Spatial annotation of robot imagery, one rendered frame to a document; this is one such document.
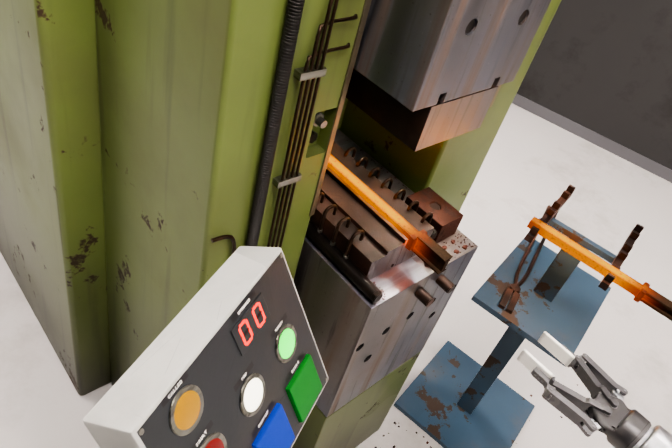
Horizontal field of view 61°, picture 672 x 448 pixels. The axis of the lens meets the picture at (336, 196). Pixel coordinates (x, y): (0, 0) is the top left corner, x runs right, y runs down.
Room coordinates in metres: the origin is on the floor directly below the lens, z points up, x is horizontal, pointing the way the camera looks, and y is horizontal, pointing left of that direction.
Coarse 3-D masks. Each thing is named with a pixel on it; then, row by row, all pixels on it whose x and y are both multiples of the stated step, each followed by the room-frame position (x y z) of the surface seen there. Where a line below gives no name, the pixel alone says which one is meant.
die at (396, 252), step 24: (336, 144) 1.24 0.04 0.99; (360, 168) 1.16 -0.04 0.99; (336, 192) 1.05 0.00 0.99; (384, 192) 1.10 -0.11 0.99; (312, 216) 0.99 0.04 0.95; (336, 216) 0.98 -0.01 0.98; (360, 216) 0.99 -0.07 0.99; (408, 216) 1.03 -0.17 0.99; (336, 240) 0.93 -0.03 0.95; (384, 240) 0.93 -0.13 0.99; (360, 264) 0.88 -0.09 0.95; (384, 264) 0.90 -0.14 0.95
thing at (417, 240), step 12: (336, 168) 1.11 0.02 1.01; (348, 180) 1.08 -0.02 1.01; (360, 180) 1.09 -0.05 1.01; (360, 192) 1.05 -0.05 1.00; (372, 192) 1.06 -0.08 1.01; (372, 204) 1.03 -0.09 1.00; (384, 204) 1.03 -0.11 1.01; (384, 216) 1.00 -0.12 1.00; (396, 216) 1.00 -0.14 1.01; (408, 228) 0.97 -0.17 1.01; (408, 240) 0.94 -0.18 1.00; (420, 240) 0.94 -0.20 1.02; (432, 240) 0.94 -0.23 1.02; (420, 252) 0.94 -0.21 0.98; (432, 252) 0.92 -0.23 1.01; (444, 252) 0.92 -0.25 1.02; (432, 264) 0.91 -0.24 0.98; (444, 264) 0.90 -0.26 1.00
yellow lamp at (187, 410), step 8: (192, 392) 0.36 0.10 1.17; (184, 400) 0.35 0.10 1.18; (192, 400) 0.36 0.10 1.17; (176, 408) 0.34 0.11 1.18; (184, 408) 0.34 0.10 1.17; (192, 408) 0.35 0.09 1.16; (176, 416) 0.33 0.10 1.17; (184, 416) 0.34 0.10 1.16; (192, 416) 0.35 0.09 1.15; (176, 424) 0.33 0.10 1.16; (184, 424) 0.33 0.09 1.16; (192, 424) 0.34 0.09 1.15
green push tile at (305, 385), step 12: (312, 360) 0.56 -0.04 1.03; (300, 372) 0.52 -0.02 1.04; (312, 372) 0.54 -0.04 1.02; (288, 384) 0.50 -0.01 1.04; (300, 384) 0.51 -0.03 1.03; (312, 384) 0.53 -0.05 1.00; (288, 396) 0.49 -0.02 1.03; (300, 396) 0.50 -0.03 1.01; (312, 396) 0.52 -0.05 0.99; (300, 408) 0.49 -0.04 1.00; (300, 420) 0.48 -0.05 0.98
